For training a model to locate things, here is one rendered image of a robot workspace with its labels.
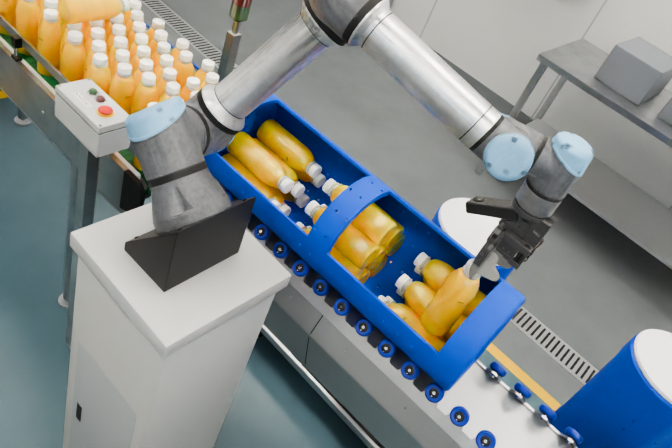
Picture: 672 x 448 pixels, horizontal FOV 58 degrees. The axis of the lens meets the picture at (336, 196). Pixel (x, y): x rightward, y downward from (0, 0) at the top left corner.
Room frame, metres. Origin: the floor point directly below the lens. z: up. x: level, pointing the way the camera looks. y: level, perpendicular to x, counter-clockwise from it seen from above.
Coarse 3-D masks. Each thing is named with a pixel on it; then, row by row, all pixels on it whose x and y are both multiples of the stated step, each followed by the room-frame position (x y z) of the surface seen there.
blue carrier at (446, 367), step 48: (336, 144) 1.35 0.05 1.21; (240, 192) 1.19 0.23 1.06; (384, 192) 1.20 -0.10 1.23; (288, 240) 1.11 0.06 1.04; (336, 240) 1.07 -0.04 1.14; (432, 240) 1.24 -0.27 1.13; (336, 288) 1.05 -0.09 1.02; (384, 288) 1.17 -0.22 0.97; (480, 288) 1.17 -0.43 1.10; (480, 336) 0.92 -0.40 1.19
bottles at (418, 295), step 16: (288, 176) 1.29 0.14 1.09; (304, 176) 1.35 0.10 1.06; (320, 176) 1.36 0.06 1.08; (272, 192) 1.24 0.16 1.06; (288, 192) 1.31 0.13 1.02; (288, 208) 1.25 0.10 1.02; (400, 240) 1.23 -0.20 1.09; (336, 256) 1.09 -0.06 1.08; (384, 256) 1.20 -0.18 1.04; (352, 272) 1.06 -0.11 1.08; (368, 272) 1.14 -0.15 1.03; (416, 272) 1.18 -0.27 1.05; (400, 288) 1.10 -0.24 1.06; (416, 288) 1.08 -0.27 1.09; (400, 304) 1.08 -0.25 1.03; (416, 304) 1.05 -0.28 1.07; (416, 320) 1.00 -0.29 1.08; (464, 320) 1.04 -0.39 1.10; (432, 336) 0.97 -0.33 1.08; (448, 336) 1.01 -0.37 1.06
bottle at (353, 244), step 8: (320, 208) 1.17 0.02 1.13; (312, 216) 1.17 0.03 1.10; (352, 224) 1.16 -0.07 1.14; (344, 232) 1.12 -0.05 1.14; (352, 232) 1.12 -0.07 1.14; (360, 232) 1.14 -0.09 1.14; (344, 240) 1.10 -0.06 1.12; (352, 240) 1.10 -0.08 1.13; (360, 240) 1.11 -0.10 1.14; (368, 240) 1.12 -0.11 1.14; (336, 248) 1.11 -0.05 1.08; (344, 248) 1.09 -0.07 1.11; (352, 248) 1.09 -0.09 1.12; (360, 248) 1.09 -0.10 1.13; (368, 248) 1.09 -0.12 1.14; (376, 248) 1.11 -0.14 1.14; (352, 256) 1.08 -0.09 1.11; (360, 256) 1.08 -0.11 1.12; (368, 256) 1.08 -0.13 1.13; (360, 264) 1.07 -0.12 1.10; (368, 264) 1.11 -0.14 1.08
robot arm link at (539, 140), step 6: (504, 114) 1.02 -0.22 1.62; (510, 120) 1.01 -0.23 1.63; (516, 120) 1.02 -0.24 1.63; (516, 126) 0.96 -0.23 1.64; (522, 126) 0.98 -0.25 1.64; (528, 132) 0.98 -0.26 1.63; (534, 132) 1.00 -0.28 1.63; (534, 138) 0.99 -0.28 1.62; (540, 138) 0.99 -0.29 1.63; (546, 138) 1.00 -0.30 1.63; (534, 144) 0.98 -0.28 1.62; (540, 144) 0.98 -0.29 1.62; (534, 150) 0.97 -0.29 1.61; (540, 150) 0.97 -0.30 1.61; (534, 156) 0.96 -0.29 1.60; (534, 162) 0.96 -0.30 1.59
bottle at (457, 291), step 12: (456, 276) 0.99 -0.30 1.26; (468, 276) 0.98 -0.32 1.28; (480, 276) 1.00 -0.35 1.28; (444, 288) 0.98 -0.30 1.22; (456, 288) 0.97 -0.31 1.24; (468, 288) 0.97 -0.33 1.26; (432, 300) 0.99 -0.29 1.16; (444, 300) 0.97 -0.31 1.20; (456, 300) 0.96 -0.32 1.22; (468, 300) 0.97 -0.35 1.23; (432, 312) 0.97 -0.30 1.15; (444, 312) 0.96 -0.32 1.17; (456, 312) 0.97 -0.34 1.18; (432, 324) 0.96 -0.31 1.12; (444, 324) 0.96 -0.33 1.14
